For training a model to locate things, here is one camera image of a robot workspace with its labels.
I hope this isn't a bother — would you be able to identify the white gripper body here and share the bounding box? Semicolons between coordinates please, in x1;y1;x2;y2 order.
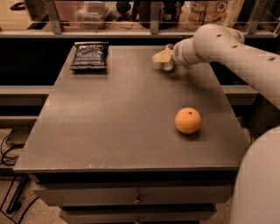
172;38;200;66

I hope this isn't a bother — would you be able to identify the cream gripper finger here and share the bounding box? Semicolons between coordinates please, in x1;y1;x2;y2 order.
152;47;172;63

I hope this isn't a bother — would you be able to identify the orange soda can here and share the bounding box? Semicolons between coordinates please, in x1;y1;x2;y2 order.
161;44;175;72

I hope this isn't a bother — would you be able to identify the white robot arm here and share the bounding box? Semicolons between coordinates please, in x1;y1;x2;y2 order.
152;24;280;224

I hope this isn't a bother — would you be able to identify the colourful snack bag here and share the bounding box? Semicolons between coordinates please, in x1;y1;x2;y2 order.
182;0;245;31

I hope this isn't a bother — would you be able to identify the black bag on shelf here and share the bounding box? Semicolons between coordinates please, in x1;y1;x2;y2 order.
133;0;184;29

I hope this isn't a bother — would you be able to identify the orange fruit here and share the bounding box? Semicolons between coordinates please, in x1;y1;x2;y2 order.
175;108;201;134

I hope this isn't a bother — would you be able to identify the blue chip bag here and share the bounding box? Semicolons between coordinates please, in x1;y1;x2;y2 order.
70;41;109;70

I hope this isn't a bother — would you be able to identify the clear plastic container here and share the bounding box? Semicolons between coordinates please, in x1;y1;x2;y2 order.
75;2;109;30

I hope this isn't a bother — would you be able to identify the grey metal railing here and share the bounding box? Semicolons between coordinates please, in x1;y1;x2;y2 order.
0;0;280;39

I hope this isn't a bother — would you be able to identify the grey top drawer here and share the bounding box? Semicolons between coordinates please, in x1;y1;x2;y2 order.
33;181;232;207

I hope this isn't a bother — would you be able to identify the grey drawer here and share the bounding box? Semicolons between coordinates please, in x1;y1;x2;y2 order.
33;181;232;207
59;205;216;224

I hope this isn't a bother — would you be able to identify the grey lower drawer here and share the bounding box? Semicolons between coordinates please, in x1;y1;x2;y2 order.
59;205;216;224

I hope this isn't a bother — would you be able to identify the black power adapter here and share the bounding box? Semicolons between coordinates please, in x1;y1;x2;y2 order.
5;126;30;147

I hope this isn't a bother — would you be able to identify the black floor cables left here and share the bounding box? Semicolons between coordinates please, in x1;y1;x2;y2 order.
0;121;39;224

